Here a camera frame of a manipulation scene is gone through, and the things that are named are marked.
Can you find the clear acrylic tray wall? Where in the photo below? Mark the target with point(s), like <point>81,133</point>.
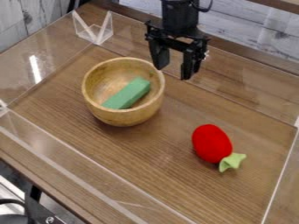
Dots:
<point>81,184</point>

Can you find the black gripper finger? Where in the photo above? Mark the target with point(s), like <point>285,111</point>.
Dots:
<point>158,51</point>
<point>192,57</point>

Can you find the light wooden bowl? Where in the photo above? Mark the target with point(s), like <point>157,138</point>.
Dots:
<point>106,78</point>

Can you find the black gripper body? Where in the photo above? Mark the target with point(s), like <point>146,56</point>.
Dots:
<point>177,29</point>

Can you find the clear acrylic corner bracket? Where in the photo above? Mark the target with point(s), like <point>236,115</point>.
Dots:
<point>96,34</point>

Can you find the black table leg bracket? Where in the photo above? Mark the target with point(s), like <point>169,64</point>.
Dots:
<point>44,210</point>

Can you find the red plush strawberry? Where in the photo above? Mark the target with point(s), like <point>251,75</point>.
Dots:
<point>213,147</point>

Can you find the green rectangular block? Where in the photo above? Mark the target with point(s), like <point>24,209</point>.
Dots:
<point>128,95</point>

